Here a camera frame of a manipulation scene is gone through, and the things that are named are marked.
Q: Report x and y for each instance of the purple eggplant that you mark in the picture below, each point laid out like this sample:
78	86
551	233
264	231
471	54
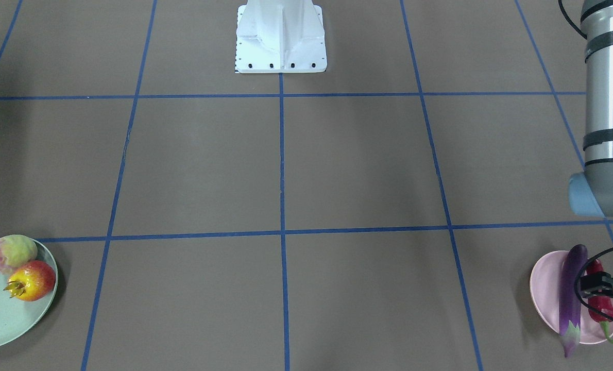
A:
569	306

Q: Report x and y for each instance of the red chili pepper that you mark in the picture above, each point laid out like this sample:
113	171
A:
601	303

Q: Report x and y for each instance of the yellow pink peach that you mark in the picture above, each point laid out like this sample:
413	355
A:
15	251

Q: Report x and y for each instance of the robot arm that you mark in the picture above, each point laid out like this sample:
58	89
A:
590	192

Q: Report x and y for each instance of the pink plate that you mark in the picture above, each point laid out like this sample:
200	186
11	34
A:
544	290

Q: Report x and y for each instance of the green plate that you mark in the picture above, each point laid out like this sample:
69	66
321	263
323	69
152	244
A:
18	316

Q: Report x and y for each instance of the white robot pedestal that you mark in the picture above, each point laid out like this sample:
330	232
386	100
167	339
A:
280	37

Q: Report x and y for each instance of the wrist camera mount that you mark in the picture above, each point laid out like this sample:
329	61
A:
596	284

